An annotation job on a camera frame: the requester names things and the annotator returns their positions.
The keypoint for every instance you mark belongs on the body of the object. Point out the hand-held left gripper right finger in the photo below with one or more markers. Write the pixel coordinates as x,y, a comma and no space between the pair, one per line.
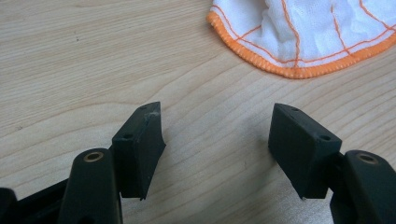
299,149

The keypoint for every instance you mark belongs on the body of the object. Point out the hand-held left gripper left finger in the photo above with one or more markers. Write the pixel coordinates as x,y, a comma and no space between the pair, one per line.
138,155

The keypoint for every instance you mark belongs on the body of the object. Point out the white cloth with orange trim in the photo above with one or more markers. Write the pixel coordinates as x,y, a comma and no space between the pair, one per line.
311,28

